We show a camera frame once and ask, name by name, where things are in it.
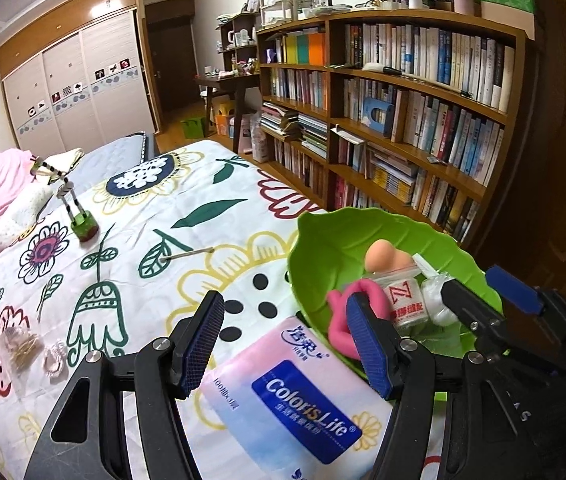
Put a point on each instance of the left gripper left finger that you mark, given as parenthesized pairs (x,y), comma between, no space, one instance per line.
(85,435)

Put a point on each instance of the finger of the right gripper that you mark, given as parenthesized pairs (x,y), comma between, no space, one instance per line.
(488,326)
(513,282)

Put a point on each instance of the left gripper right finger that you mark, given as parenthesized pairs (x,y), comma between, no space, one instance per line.
(483,436)

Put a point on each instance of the orange makeup sponge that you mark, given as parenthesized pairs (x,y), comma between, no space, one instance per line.
(384,257)

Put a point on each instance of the cotton swabs plastic bag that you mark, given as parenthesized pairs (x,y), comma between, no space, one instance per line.
(19,349)

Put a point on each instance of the pink foam tube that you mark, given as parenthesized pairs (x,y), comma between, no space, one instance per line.
(346,307)

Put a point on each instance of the cotton balls bag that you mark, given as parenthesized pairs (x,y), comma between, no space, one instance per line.
(431,290)

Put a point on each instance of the floral bed sheet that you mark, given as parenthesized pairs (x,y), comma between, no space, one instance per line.
(113,294)

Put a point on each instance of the tissue pack blue label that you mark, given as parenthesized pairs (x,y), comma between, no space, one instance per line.
(296,409)

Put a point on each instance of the wooden cotton swab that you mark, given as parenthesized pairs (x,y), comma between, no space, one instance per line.
(207,250)

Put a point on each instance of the striped giraffe toy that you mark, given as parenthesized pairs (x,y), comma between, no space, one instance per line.
(82,222)

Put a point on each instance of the green leaf tray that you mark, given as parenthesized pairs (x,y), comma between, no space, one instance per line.
(330,249)

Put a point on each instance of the white pillow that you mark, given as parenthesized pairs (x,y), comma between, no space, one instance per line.
(22,213)

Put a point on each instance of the wooden bookshelf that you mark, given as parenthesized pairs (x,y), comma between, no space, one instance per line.
(399,106)

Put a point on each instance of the folded cream towel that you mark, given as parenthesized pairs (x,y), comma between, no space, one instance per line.
(65,162)

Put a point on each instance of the green stool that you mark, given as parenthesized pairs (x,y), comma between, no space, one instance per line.
(194,128)

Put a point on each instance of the wooden desk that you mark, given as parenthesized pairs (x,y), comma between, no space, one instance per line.
(228,95)

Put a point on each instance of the white sliding wardrobe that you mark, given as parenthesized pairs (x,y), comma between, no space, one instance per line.
(76,77)

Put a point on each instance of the dark wooden door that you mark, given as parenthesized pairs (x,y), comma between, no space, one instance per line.
(169,24)

